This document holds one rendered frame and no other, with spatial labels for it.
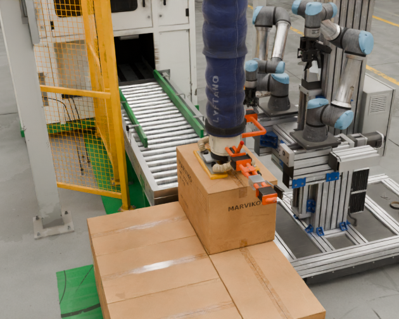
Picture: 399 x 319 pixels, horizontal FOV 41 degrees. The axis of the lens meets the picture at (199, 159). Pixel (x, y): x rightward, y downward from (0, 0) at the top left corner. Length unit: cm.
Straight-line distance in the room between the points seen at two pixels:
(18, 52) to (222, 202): 175
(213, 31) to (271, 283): 131
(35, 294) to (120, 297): 109
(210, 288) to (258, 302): 26
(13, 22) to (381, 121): 242
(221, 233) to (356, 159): 89
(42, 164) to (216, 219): 164
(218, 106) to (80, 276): 165
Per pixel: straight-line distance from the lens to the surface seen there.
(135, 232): 322
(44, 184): 415
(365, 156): 324
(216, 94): 282
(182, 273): 289
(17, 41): 375
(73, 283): 379
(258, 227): 303
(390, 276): 388
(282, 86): 350
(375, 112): 347
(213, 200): 282
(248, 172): 274
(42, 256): 409
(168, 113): 481
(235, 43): 272
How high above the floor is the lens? 240
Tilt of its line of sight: 28 degrees down
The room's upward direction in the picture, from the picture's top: 2 degrees counter-clockwise
